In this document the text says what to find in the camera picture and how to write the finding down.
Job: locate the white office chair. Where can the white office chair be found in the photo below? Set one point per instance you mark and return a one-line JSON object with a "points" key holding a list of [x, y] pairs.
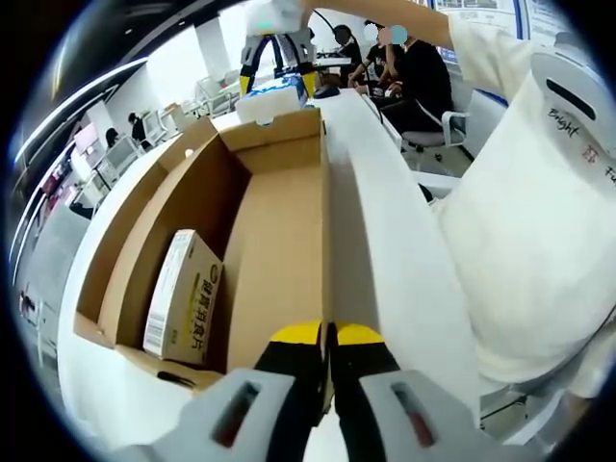
{"points": [[214, 96], [454, 125]]}

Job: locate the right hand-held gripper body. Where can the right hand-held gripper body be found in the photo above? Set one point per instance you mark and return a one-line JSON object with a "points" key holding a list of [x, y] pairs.
{"points": [[269, 17]]}

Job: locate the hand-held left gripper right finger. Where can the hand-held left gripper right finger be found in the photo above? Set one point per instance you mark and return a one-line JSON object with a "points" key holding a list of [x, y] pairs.
{"points": [[380, 404]]}

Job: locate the brown cardboard shoe box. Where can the brown cardboard shoe box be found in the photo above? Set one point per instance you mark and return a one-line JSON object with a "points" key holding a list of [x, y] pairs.
{"points": [[284, 216]]}

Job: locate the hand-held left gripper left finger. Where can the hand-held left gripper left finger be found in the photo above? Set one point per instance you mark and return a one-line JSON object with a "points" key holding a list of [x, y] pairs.
{"points": [[279, 394]]}

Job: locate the blue wall poster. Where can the blue wall poster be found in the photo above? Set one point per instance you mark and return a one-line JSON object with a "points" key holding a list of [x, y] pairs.
{"points": [[520, 17]]}

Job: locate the blue tissue pack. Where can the blue tissue pack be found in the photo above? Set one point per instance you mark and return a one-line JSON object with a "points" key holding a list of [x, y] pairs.
{"points": [[269, 103]]}

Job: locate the operator in white shirt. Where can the operator in white shirt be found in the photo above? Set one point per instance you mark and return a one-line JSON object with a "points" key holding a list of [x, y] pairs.
{"points": [[520, 240]]}

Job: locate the black computer mouse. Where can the black computer mouse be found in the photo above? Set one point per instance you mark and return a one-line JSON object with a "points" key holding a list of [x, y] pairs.
{"points": [[326, 91]]}

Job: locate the white medicine box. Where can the white medicine box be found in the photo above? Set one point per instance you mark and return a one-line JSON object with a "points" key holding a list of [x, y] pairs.
{"points": [[183, 298]]}

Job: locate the white chest-worn device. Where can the white chest-worn device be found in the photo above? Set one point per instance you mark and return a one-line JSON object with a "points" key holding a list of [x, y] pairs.
{"points": [[558, 72]]}

